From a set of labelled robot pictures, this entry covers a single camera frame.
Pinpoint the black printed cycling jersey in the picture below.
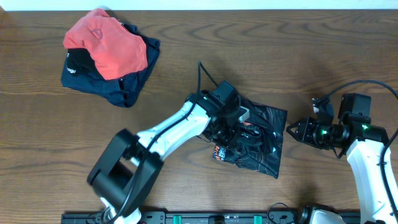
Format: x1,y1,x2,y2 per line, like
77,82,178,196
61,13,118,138
213,98,287,179

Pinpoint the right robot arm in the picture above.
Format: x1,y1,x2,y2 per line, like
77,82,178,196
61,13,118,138
287,117,397,223

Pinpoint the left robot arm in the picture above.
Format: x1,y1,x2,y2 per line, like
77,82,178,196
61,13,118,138
87,90,249,223

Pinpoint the red folded shirt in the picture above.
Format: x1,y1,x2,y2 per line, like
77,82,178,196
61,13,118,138
63,9,149,80

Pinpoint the navy folded garment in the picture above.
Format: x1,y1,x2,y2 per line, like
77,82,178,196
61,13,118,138
61,24,160,108

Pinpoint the left black cable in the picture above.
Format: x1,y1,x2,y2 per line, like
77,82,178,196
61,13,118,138
102,60,220,224

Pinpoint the black cable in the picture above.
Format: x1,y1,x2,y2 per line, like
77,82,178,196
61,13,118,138
312,80,398,218
102,60,220,224

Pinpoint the right black cable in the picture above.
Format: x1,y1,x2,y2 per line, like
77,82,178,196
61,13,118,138
312,80,398,218

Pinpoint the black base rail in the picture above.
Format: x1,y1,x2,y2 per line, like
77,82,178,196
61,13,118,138
60,210,361,224

